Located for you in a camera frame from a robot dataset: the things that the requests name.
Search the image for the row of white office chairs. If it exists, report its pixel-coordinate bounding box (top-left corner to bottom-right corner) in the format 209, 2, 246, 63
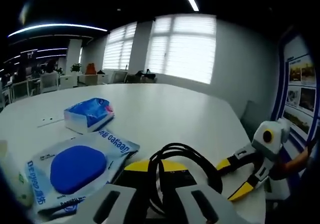
8, 70, 61, 101

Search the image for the white low cabinet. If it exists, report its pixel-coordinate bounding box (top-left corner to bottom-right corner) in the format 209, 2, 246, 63
58, 71, 112, 88

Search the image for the window with white blinds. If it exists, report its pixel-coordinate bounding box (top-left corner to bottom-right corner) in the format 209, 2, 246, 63
101, 22, 139, 71
145, 15, 217, 85

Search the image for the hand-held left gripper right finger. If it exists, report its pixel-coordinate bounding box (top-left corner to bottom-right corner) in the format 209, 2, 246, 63
159, 159, 242, 224

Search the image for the paper cup with green print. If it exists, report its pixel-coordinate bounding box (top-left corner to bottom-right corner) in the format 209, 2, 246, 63
0, 139, 35, 207

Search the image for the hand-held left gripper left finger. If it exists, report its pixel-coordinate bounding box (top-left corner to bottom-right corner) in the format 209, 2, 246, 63
91, 159, 152, 224

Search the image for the orange object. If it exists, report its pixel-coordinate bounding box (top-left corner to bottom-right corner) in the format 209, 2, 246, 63
85, 62, 98, 76

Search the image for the white pillar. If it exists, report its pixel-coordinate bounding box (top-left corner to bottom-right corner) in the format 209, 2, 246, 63
66, 39, 83, 71

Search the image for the wet wipes pack blue lid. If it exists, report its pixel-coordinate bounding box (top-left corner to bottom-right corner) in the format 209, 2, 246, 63
24, 128, 141, 214

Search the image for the blue tissue pack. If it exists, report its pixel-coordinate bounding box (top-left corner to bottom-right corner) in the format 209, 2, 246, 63
63, 97, 116, 135

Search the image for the grey panel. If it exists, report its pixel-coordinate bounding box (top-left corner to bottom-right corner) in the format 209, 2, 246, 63
240, 100, 262, 141

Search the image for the black cable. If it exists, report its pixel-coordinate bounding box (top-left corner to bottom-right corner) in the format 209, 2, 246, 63
146, 142, 224, 216

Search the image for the dark bag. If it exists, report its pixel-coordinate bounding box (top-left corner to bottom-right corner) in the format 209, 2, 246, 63
134, 69, 158, 82

